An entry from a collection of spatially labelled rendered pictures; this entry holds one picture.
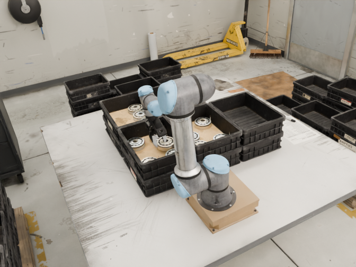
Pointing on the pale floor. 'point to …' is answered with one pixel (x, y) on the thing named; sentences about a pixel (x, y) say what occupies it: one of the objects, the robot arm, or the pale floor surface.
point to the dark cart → (9, 148)
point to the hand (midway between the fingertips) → (160, 144)
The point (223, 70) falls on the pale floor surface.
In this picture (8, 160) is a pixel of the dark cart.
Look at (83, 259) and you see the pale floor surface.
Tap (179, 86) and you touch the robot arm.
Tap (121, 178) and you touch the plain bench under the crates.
